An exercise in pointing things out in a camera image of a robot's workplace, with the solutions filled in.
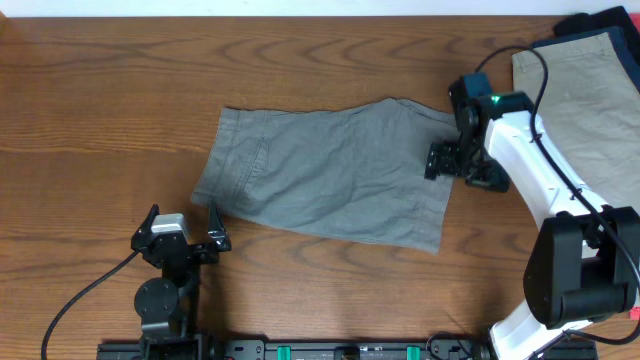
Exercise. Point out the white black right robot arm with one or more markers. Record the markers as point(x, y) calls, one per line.
point(584, 266)

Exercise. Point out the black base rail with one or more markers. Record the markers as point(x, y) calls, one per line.
point(325, 350)

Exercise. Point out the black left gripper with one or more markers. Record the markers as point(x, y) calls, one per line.
point(179, 248)

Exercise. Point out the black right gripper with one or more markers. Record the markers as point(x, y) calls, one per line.
point(441, 160)

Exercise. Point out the red object at edge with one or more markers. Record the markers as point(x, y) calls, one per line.
point(634, 313)

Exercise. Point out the grey shorts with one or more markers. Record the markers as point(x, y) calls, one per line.
point(355, 174)

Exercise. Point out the black garment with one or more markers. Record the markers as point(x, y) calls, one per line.
point(583, 22)

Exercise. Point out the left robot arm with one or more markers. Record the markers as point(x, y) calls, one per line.
point(167, 305)

